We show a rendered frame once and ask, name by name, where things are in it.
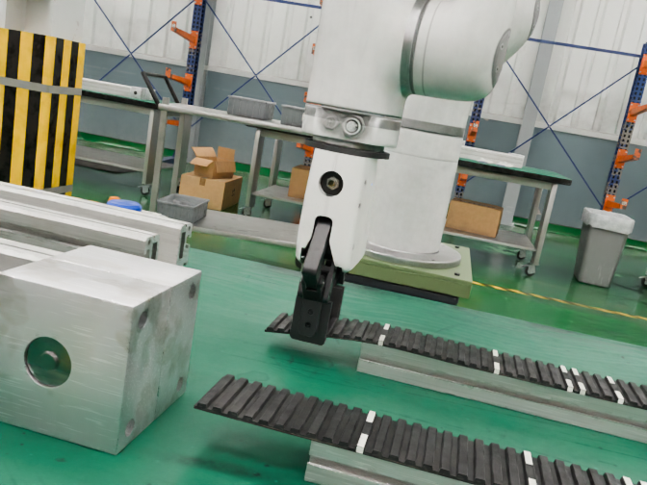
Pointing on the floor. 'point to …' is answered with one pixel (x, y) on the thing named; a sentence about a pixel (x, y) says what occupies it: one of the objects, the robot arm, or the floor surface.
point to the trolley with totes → (251, 114)
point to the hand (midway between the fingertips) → (318, 313)
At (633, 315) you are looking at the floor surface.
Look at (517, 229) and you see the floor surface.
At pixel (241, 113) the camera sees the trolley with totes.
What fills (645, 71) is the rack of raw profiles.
